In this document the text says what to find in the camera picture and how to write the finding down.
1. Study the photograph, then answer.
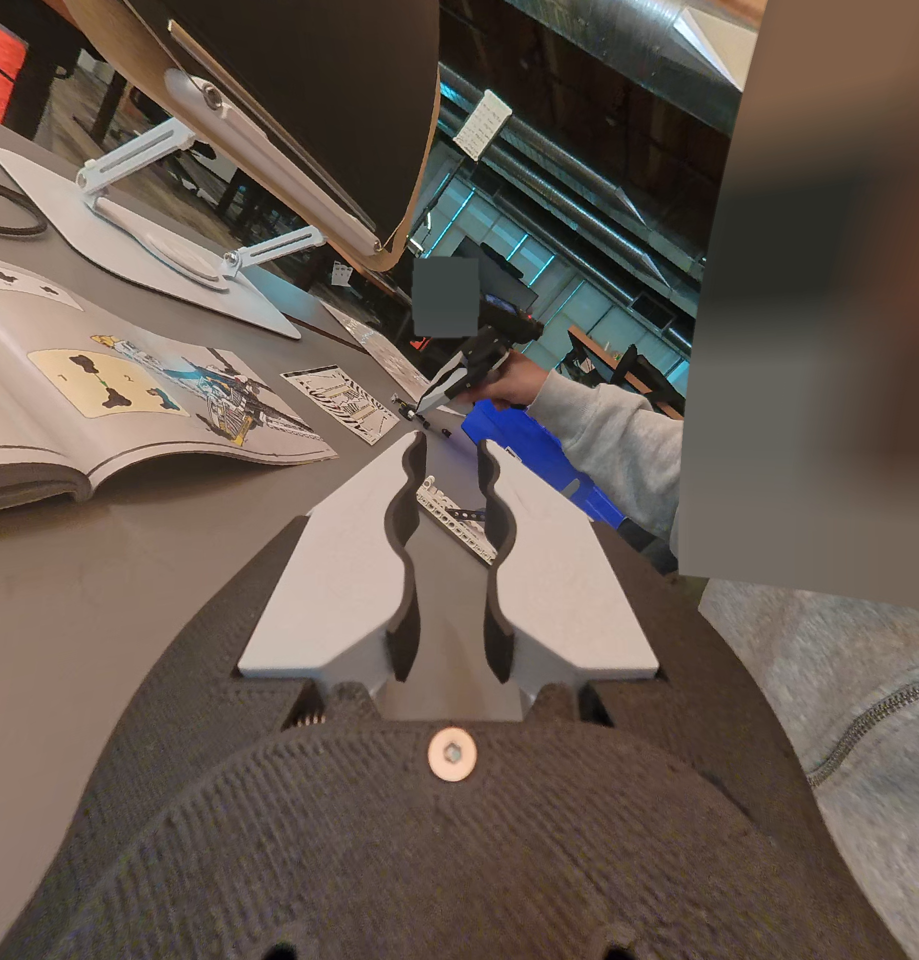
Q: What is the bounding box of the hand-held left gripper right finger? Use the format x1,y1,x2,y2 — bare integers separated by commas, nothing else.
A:
478,438,661,689

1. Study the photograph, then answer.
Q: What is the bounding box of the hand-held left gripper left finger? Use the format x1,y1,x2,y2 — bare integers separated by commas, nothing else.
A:
236,431,428,685

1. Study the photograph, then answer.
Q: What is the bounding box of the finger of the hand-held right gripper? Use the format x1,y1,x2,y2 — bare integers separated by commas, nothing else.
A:
414,378,476,419
422,356,482,406

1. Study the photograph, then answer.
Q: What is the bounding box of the pile of small toy bricks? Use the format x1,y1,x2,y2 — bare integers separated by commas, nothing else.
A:
392,393,453,440

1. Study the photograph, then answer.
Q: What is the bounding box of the zebra sticker sheet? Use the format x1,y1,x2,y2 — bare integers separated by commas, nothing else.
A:
281,365,402,446

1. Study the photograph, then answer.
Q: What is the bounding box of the white toy beam assembly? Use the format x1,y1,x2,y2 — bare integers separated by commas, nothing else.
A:
416,476,500,565

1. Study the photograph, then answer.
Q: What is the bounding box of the instruction booklet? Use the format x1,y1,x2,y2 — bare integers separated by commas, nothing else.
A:
0,257,339,515

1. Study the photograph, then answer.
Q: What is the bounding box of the person's right forearm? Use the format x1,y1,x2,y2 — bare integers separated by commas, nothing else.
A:
530,371,686,543

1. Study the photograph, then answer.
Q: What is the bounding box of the person's right hand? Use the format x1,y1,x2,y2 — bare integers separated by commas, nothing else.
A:
467,351,557,411

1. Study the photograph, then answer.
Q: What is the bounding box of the white printed paper sheet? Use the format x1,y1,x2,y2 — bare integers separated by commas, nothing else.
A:
320,300,431,391

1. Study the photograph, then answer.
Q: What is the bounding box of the blue storage bin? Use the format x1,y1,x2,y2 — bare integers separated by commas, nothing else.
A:
461,399,627,530

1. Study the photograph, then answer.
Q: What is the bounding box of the wooden standing desk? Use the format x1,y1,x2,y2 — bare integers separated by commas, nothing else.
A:
568,324,686,421

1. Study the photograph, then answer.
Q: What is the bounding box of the white perforated panel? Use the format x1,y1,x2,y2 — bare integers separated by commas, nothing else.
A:
453,90,513,160

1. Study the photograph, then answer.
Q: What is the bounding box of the laptop on stand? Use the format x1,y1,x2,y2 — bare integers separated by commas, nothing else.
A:
58,0,442,273

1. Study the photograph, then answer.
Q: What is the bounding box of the silver monitor stand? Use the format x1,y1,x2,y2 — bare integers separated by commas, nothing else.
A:
0,69,382,341

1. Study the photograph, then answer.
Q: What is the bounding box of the silver ventilation duct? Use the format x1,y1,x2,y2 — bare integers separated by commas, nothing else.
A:
437,0,738,301

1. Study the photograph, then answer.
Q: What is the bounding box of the black braided cable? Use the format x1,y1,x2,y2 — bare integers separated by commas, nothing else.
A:
0,176,50,240

